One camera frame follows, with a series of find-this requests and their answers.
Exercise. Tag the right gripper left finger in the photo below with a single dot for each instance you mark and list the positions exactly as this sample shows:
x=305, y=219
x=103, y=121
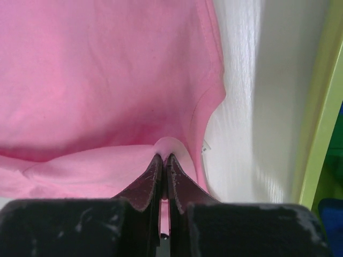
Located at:
x=125, y=225

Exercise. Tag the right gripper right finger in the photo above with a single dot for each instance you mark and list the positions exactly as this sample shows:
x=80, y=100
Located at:
x=202, y=226

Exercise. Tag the pink t shirt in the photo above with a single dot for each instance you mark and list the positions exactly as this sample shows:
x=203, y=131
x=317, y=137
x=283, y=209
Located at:
x=92, y=90

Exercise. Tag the green t shirt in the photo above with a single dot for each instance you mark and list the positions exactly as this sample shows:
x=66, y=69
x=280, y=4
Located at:
x=332, y=169

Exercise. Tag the green plastic basket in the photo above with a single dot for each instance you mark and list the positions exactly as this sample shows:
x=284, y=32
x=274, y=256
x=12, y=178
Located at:
x=322, y=106

